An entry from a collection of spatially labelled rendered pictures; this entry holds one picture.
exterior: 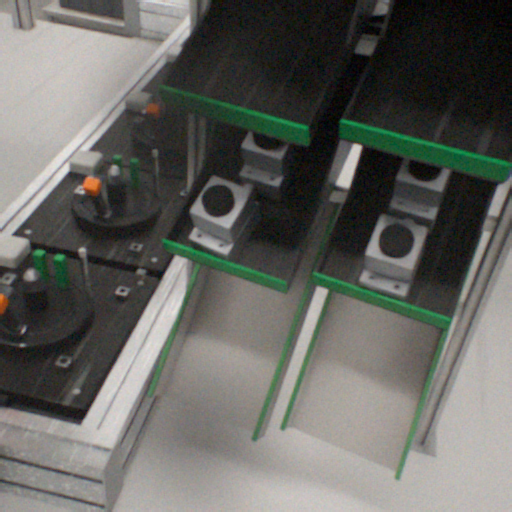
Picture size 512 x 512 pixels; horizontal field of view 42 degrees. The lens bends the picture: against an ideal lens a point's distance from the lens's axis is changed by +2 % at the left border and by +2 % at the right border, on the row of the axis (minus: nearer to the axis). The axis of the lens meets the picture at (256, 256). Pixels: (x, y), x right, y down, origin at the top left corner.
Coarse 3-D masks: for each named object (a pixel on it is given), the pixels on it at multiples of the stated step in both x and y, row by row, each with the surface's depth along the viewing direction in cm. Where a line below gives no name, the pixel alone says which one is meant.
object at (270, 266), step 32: (352, 64) 73; (224, 128) 69; (320, 128) 71; (224, 160) 70; (320, 160) 69; (192, 192) 67; (288, 192) 68; (320, 192) 67; (192, 224) 67; (288, 224) 66; (192, 256) 64; (256, 256) 65; (288, 256) 64; (288, 288) 63
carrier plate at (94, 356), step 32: (32, 256) 97; (96, 288) 93; (96, 320) 88; (128, 320) 89; (0, 352) 83; (64, 352) 84; (96, 352) 84; (0, 384) 79; (32, 384) 79; (64, 384) 80; (96, 384) 80
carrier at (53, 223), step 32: (96, 160) 114; (64, 192) 110; (128, 192) 108; (160, 192) 112; (32, 224) 103; (64, 224) 103; (96, 224) 101; (128, 224) 101; (160, 224) 105; (96, 256) 98; (128, 256) 99; (160, 256) 99
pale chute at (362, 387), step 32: (320, 320) 72; (352, 320) 75; (384, 320) 74; (416, 320) 74; (320, 352) 76; (352, 352) 75; (384, 352) 74; (416, 352) 73; (320, 384) 75; (352, 384) 74; (384, 384) 73; (416, 384) 73; (288, 416) 71; (320, 416) 74; (352, 416) 74; (384, 416) 73; (416, 416) 68; (352, 448) 73; (384, 448) 72
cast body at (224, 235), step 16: (208, 192) 60; (224, 192) 60; (240, 192) 61; (192, 208) 61; (208, 208) 60; (224, 208) 59; (240, 208) 60; (256, 208) 64; (208, 224) 61; (224, 224) 60; (240, 224) 62; (256, 224) 66; (192, 240) 63; (208, 240) 63; (224, 240) 62; (240, 240) 63; (224, 256) 62
